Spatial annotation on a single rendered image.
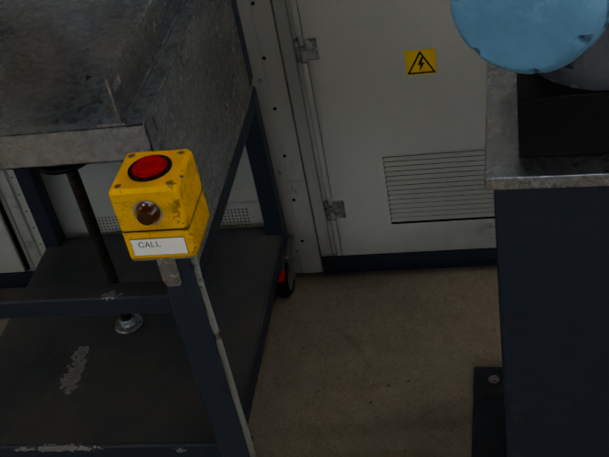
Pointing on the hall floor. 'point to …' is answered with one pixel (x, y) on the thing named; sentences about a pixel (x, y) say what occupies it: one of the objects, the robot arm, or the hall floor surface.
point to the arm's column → (555, 319)
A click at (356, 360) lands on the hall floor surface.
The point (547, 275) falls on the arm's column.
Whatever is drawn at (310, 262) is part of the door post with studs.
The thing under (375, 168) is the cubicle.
